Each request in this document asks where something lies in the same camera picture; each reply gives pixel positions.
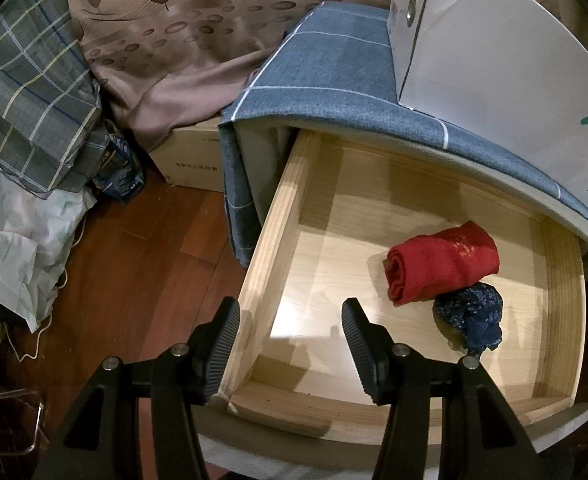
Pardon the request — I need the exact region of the red underwear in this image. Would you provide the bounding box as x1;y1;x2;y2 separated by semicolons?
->
385;221;501;306

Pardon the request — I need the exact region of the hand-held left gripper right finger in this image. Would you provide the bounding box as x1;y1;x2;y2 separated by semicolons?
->
341;297;575;480

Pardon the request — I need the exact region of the beige leaf print curtain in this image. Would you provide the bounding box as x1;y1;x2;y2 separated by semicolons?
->
61;0;399;153

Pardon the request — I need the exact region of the light wooden drawer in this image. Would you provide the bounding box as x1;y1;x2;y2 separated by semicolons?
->
194;130;588;471

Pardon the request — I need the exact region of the white floral sheet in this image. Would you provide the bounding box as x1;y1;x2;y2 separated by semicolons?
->
0;160;97;333

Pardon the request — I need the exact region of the white cardboard box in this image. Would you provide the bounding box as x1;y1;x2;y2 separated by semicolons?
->
386;0;588;221

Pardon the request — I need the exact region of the brown cardboard box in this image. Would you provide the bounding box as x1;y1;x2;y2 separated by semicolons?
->
151;115;235;193

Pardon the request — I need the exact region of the metal wire rack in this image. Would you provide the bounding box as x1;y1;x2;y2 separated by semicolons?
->
0;387;44;453

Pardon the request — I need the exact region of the white cord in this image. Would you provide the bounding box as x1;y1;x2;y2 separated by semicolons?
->
8;210;89;363

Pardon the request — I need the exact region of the blue checked cloth cover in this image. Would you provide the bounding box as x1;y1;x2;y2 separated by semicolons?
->
219;1;588;268

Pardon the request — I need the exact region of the grey plaid bedding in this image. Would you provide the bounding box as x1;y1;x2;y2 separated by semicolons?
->
0;0;109;196

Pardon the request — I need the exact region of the dark blue patterned underwear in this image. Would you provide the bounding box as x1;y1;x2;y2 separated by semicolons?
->
433;282;504;356

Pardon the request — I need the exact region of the dark blue patterned packet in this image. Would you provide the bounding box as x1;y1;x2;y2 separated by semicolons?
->
91;127;144;206

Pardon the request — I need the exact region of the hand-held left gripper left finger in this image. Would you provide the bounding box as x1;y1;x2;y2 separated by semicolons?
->
38;296;242;480

